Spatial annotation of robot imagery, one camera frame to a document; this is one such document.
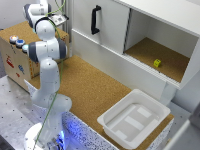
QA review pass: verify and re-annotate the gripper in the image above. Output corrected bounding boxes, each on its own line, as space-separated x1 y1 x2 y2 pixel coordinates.
51 13 70 28

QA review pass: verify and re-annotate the yellow block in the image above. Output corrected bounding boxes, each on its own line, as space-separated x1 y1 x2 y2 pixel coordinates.
153 58 163 68

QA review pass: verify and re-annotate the green button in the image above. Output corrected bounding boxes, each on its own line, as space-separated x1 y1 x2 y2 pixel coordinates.
21 44 30 54

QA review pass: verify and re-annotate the blue button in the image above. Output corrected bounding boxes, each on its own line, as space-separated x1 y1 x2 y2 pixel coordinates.
15 38 26 48

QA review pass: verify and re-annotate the red button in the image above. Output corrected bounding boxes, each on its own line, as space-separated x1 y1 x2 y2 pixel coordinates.
8 35 19 45

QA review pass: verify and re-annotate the white sliding door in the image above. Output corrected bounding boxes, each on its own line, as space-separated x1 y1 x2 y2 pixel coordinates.
72 0 131 56

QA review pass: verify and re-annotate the white cabinet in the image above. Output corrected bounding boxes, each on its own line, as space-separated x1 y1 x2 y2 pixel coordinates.
68 0 200 108

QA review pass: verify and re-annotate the wooden drawer box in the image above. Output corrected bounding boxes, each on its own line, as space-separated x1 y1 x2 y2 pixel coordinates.
0 21 71 92

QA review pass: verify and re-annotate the white plastic box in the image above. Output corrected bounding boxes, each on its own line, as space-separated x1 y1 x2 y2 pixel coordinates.
96 88 172 150

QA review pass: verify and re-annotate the black door handle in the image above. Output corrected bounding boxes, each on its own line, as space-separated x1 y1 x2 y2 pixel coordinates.
90 4 102 36

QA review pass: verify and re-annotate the green cable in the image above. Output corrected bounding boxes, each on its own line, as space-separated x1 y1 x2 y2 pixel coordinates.
32 0 68 150

